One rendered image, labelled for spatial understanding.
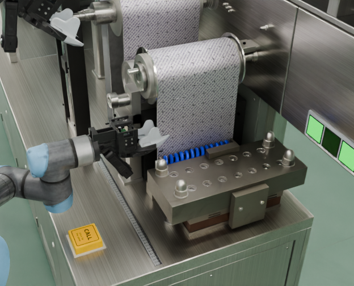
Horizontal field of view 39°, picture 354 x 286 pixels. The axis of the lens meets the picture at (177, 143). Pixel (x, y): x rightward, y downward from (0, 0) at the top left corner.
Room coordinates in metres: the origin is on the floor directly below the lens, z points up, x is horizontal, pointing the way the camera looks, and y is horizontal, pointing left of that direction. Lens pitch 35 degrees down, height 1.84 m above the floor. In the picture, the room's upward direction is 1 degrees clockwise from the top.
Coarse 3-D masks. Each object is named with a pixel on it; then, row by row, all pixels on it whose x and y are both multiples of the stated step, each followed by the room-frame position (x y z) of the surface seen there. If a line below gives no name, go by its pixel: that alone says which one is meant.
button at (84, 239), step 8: (72, 232) 0.92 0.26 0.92; (80, 232) 0.92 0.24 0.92; (88, 232) 0.92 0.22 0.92; (96, 232) 0.92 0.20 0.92; (72, 240) 0.89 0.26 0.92; (80, 240) 0.89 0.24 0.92; (88, 240) 0.89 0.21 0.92; (96, 240) 0.89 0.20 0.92; (80, 248) 0.87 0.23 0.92; (88, 248) 0.87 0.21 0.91; (96, 248) 0.88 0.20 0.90
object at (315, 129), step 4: (312, 120) 1.03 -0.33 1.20; (316, 120) 1.02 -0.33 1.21; (312, 124) 1.03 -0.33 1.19; (316, 124) 1.02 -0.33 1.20; (320, 124) 1.01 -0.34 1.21; (308, 128) 1.04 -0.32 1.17; (312, 128) 1.03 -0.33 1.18; (316, 128) 1.02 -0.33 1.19; (320, 128) 1.00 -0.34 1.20; (308, 132) 1.04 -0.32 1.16; (312, 132) 1.03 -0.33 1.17; (316, 132) 1.01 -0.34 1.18; (320, 132) 1.00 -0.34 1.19; (312, 136) 1.02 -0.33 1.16; (316, 136) 1.01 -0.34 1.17; (320, 136) 1.00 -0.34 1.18; (316, 140) 1.01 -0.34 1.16
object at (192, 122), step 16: (192, 96) 1.14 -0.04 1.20; (208, 96) 1.16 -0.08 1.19; (224, 96) 1.18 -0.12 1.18; (160, 112) 1.10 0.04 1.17; (176, 112) 1.12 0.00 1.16; (192, 112) 1.14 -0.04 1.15; (208, 112) 1.16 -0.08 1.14; (224, 112) 1.19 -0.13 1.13; (160, 128) 1.10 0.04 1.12; (176, 128) 1.12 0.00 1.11; (192, 128) 1.14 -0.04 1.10; (208, 128) 1.17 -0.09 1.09; (224, 128) 1.19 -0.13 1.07; (176, 144) 1.12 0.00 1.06; (192, 144) 1.14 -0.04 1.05; (208, 144) 1.17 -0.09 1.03
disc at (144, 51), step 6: (138, 48) 1.19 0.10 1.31; (144, 48) 1.16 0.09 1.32; (150, 54) 1.13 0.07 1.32; (150, 60) 1.12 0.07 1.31; (156, 72) 1.10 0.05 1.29; (156, 78) 1.09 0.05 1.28; (156, 84) 1.09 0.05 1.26; (156, 90) 1.09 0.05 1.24; (156, 96) 1.09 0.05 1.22; (150, 102) 1.12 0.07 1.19
